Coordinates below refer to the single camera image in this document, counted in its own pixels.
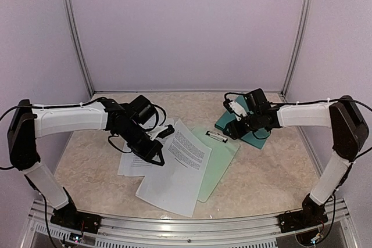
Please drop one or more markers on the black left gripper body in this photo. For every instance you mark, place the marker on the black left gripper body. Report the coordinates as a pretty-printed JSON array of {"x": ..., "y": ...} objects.
[{"x": 131, "y": 135}]

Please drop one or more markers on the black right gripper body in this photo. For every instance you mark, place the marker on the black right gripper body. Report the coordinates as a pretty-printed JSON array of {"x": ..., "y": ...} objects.
[{"x": 254, "y": 125}]

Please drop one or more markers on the white printed top sheet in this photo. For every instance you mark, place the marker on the white printed top sheet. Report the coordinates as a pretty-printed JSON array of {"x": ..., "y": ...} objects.
[{"x": 175, "y": 186}]

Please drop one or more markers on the green file folder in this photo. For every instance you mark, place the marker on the green file folder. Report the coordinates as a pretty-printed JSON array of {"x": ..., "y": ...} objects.
[{"x": 223, "y": 153}]

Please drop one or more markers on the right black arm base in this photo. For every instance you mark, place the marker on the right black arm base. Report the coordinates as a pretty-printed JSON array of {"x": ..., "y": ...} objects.
[{"x": 311, "y": 214}]

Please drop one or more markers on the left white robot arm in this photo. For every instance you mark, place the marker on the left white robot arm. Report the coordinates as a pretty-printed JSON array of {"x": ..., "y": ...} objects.
[{"x": 31, "y": 122}]

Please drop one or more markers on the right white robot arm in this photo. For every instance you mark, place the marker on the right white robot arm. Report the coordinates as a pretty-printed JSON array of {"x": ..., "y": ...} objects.
[{"x": 342, "y": 117}]

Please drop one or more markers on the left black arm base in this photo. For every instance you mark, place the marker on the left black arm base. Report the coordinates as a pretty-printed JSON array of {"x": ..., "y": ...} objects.
[{"x": 69, "y": 217}]

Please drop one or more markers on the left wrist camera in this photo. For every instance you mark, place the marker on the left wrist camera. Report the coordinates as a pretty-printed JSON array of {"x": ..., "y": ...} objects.
[{"x": 161, "y": 131}]

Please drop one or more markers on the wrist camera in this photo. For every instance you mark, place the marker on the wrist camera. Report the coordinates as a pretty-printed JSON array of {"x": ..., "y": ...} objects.
[
  {"x": 235, "y": 108},
  {"x": 161, "y": 131}
]

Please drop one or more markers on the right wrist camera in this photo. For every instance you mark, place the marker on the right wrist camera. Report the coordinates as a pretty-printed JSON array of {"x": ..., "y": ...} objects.
[{"x": 235, "y": 108}]

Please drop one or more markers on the aluminium front rail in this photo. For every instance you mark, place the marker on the aluminium front rail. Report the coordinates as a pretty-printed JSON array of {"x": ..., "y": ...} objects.
[{"x": 123, "y": 231}]

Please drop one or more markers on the left aluminium corner post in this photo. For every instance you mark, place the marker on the left aluminium corner post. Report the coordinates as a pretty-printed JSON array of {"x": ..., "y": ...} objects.
[{"x": 71, "y": 22}]

